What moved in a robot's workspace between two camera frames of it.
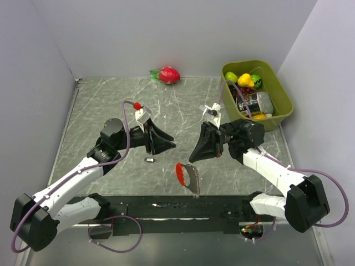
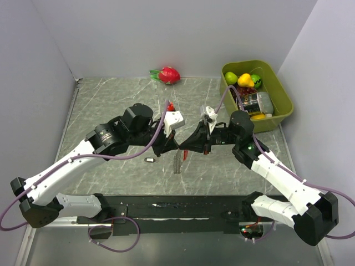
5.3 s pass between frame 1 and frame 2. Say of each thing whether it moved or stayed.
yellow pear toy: stayed
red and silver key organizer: moved
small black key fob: stayed
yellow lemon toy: stayed
